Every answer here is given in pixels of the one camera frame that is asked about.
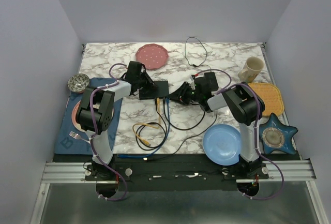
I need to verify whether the pink dotted plate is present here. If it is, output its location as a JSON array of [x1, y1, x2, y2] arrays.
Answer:
[[135, 43, 169, 70]]

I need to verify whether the yellow woven mat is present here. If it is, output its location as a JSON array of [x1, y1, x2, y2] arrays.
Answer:
[[248, 83, 284, 117]]

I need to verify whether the pink cream plate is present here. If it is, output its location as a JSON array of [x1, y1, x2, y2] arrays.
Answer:
[[71, 101, 83, 131]]

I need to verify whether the black power adapter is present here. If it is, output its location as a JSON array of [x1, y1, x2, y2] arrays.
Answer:
[[204, 72, 219, 92]]

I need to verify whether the black power cable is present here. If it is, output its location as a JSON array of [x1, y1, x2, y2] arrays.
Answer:
[[143, 36, 219, 161]]

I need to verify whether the metal fork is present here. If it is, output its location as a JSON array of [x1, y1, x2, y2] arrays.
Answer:
[[69, 131, 90, 144]]

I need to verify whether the patterned small bowl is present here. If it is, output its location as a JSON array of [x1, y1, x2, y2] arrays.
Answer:
[[67, 73, 90, 94]]

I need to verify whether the aluminium mounting rail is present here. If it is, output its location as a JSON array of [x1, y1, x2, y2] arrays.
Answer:
[[41, 160, 317, 184]]

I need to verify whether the black network switch box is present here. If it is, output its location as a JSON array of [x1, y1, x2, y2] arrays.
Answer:
[[139, 80, 169, 100]]

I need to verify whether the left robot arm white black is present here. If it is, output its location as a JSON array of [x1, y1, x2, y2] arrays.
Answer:
[[76, 61, 157, 180]]

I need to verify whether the blue ethernet cable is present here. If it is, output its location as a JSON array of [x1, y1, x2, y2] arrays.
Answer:
[[117, 98, 171, 158]]

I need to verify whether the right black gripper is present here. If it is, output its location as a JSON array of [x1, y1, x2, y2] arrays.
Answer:
[[167, 81, 202, 106]]

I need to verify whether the blue plastic plate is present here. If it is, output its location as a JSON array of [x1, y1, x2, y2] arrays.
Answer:
[[202, 124, 241, 166]]

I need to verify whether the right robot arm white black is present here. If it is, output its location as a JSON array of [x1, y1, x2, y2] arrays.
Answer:
[[169, 72, 265, 178]]

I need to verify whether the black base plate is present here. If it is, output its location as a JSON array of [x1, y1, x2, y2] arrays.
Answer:
[[53, 153, 303, 192]]

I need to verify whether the cream ceramic mug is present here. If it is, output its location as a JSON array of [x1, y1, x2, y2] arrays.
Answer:
[[238, 57, 264, 83]]

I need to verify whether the yellow ethernet cable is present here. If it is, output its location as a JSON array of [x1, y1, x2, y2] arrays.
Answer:
[[132, 98, 161, 147]]

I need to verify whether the blue star-shaped dish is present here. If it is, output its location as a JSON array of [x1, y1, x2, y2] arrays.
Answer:
[[259, 113, 298, 155]]

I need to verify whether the black ethernet cable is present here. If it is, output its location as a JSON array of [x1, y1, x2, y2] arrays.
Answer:
[[135, 98, 209, 150]]

